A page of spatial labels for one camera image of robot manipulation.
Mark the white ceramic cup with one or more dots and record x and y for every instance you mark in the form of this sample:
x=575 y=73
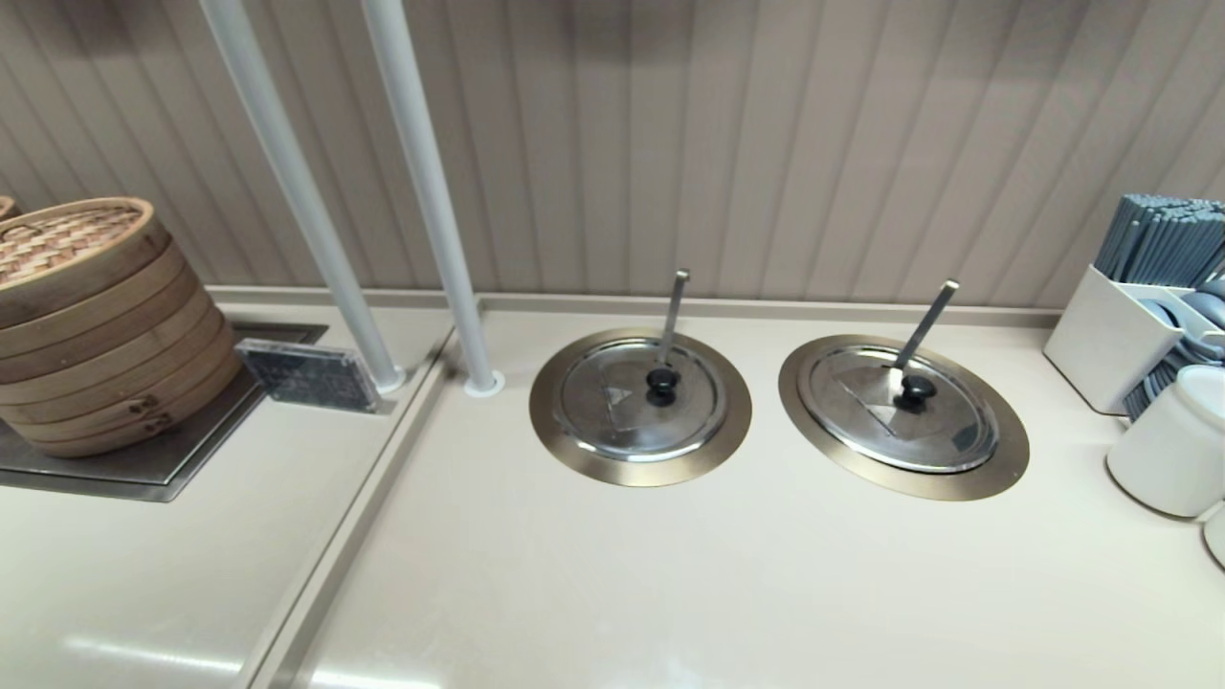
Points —
x=1172 y=445

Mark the stacked bamboo steamer baskets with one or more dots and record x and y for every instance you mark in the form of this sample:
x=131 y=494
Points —
x=105 y=364

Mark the grey plastic spoons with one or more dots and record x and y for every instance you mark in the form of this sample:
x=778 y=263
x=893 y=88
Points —
x=1191 y=321

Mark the bundle of grey chopsticks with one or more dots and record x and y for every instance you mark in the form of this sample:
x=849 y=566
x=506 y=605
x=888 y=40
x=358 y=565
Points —
x=1163 y=239

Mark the white metal pole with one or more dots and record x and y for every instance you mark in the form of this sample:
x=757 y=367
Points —
x=306 y=201
x=431 y=191

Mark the right steel pot lid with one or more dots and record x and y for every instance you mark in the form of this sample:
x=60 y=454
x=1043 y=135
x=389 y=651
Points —
x=1005 y=469

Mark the round steel pot lid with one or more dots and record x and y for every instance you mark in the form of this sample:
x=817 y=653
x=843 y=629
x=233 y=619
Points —
x=622 y=407
x=885 y=421

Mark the left steel pot lid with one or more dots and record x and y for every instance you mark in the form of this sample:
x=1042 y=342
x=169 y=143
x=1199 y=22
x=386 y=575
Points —
x=574 y=457

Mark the steel steamer base plate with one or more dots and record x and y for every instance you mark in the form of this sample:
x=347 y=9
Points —
x=144 y=469

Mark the woven bamboo steamer lid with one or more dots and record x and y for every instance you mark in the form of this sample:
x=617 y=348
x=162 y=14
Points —
x=67 y=251

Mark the white cutlery holder box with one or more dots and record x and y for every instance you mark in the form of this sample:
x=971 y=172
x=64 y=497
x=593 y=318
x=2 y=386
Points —
x=1110 y=335

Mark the clear acrylic sign holder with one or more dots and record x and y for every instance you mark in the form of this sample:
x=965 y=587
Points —
x=306 y=375

